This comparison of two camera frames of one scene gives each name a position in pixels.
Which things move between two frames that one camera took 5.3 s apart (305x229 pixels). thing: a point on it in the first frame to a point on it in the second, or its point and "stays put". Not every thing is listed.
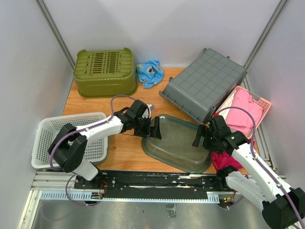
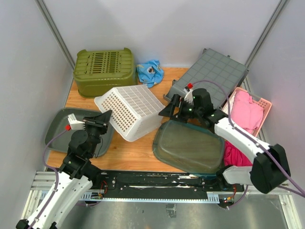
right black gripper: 201,131 to 169,110
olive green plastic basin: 106,73 stays put
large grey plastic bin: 200,87 stays put
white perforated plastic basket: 96,148 to 136,111
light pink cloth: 239,120 stays put
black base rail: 161,184 stays put
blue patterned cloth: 149,73 stays put
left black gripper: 154,131 to 100,121
